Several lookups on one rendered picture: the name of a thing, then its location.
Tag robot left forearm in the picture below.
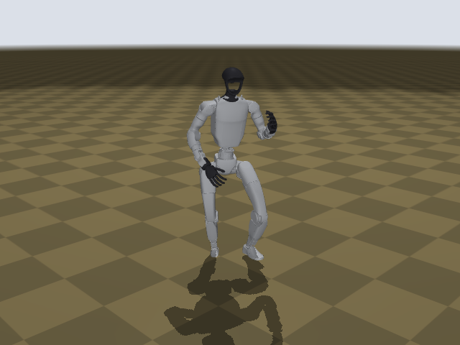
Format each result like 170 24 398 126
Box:
262 126 277 139

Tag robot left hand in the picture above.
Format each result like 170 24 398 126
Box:
265 111 277 134

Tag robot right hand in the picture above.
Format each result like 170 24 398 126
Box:
201 157 227 188

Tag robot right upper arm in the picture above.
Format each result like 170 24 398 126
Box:
188 101 216 140

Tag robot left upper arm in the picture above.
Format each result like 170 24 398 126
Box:
247 100 266 140

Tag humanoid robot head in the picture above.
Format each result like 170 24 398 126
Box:
220 67 244 102

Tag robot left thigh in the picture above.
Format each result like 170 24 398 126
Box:
235 160 267 224

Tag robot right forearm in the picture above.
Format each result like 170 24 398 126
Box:
187 130 206 167

